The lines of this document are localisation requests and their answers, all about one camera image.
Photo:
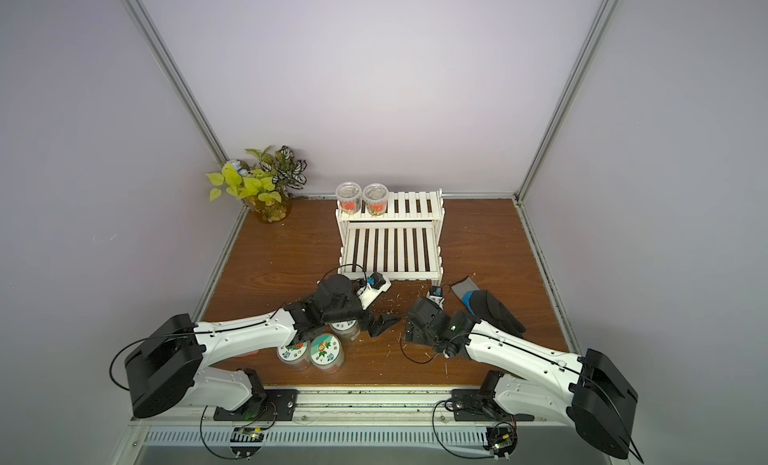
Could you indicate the jar with orange flower lid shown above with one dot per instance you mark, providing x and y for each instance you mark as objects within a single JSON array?
[{"x": 327, "y": 353}]

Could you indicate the jar with strawberry lid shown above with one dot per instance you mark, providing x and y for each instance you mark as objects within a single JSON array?
[{"x": 296, "y": 357}]

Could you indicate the black blue garden glove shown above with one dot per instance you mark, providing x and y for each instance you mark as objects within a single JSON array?
[{"x": 487, "y": 307}]

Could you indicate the clear container red seeds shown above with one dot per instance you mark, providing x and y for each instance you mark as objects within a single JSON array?
[{"x": 349, "y": 197}]

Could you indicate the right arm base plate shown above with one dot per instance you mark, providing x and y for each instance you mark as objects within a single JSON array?
[{"x": 473, "y": 405}]

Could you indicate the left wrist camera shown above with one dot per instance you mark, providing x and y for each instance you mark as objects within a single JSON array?
[{"x": 373, "y": 286}]

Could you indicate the white wooden slatted shelf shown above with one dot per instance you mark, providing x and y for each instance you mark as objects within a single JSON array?
[{"x": 402, "y": 243}]

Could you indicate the aluminium front rail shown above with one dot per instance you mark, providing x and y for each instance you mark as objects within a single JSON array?
[{"x": 315, "y": 404}]

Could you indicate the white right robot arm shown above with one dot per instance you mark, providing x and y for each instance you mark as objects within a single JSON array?
[{"x": 586, "y": 391}]

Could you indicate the controller board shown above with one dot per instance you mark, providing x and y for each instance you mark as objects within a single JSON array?
[
  {"x": 502, "y": 440},
  {"x": 245, "y": 442}
]

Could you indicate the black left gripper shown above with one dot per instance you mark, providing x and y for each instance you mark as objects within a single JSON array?
[{"x": 377, "y": 327}]

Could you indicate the green potted plant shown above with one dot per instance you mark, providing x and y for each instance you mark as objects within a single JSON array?
[{"x": 265, "y": 186}]

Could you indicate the left controller board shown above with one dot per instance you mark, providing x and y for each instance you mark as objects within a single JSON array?
[{"x": 245, "y": 442}]

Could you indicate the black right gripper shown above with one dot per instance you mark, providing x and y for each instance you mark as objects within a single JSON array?
[{"x": 414, "y": 324}]

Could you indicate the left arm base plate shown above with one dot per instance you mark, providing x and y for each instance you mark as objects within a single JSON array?
[{"x": 273, "y": 405}]

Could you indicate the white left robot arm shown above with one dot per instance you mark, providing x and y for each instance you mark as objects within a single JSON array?
[{"x": 177, "y": 364}]

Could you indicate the right controller board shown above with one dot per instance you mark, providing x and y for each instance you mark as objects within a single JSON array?
[{"x": 502, "y": 440}]

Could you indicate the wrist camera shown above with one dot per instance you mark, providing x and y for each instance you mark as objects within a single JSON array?
[
  {"x": 373, "y": 286},
  {"x": 436, "y": 295}
]

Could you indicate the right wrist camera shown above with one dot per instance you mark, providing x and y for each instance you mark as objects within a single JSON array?
[{"x": 436, "y": 295}]

